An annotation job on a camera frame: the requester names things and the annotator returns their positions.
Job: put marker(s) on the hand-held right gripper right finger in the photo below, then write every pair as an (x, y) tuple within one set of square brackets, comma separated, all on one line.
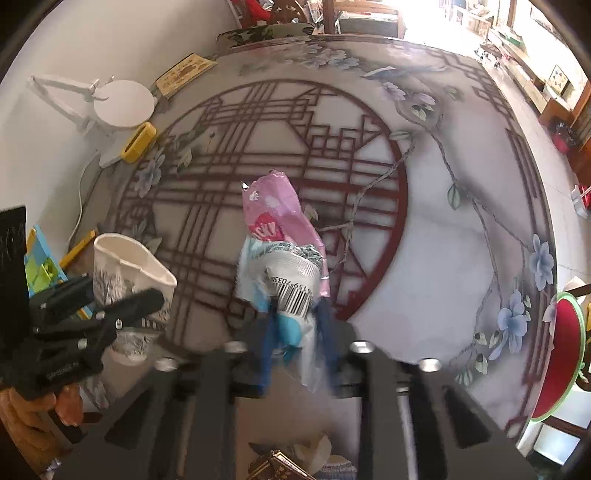
[(328, 344)]

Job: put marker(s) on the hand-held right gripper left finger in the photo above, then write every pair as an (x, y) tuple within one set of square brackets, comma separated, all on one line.
[(268, 350)]

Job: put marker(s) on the wooden bench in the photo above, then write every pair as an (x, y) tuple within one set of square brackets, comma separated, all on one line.
[(364, 16)]

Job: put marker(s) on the floral cushioned chair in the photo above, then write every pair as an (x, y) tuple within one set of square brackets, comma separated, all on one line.
[(265, 34)]

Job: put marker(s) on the red round stool green rim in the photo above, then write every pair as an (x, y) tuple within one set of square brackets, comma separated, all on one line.
[(558, 355)]

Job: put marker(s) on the long low cabinet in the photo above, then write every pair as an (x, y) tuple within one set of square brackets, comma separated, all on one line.
[(521, 62)]

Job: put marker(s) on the blue green toy box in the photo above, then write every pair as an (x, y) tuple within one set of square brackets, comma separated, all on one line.
[(39, 270)]

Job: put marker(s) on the red waste bin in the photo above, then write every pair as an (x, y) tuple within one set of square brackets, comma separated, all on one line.
[(563, 138)]

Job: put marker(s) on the person's left hand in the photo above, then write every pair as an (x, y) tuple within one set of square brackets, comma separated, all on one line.
[(32, 424)]

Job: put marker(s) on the framed picture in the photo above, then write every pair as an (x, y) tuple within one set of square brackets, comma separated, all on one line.
[(558, 81)]

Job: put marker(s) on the printed white paper cup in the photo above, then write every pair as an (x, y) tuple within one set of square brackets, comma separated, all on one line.
[(124, 277)]

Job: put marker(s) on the pink snack wrapper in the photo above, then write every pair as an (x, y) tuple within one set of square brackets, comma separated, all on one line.
[(281, 217)]

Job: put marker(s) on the red plastic chair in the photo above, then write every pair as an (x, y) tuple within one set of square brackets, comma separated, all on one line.
[(251, 9)]

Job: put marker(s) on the dark wooden chair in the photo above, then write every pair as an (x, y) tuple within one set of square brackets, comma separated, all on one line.
[(287, 9)]

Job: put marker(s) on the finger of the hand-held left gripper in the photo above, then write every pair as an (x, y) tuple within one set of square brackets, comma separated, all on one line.
[(60, 296), (129, 307)]

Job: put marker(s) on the yellow box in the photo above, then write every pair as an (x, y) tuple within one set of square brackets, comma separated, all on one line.
[(138, 142)]

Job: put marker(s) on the yellow strip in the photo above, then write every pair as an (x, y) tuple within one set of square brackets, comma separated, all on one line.
[(77, 249)]

